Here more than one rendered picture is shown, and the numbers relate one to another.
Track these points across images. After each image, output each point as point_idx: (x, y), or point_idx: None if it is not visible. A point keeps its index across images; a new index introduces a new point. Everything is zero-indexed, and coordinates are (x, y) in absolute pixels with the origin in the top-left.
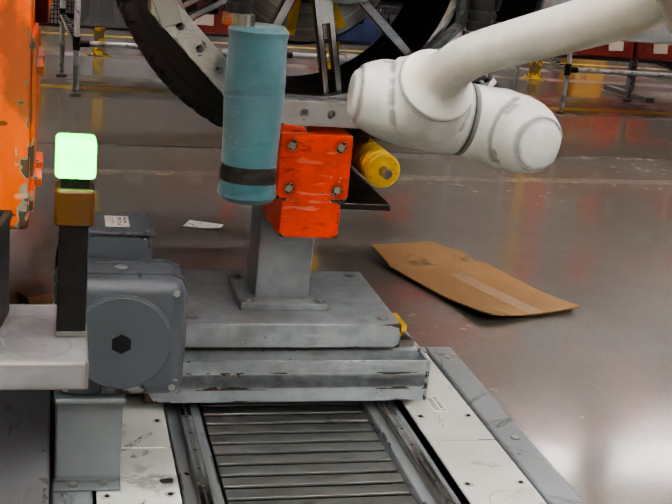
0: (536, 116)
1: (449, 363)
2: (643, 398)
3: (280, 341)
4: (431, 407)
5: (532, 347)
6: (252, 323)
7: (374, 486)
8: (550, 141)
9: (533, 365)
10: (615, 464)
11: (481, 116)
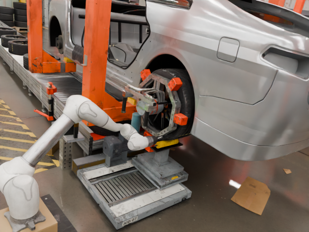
0: (130, 141)
1: (182, 192)
2: (216, 230)
3: (147, 165)
4: (160, 192)
5: (224, 209)
6: (145, 160)
7: (128, 191)
8: (130, 146)
9: (214, 210)
10: (175, 226)
11: (129, 137)
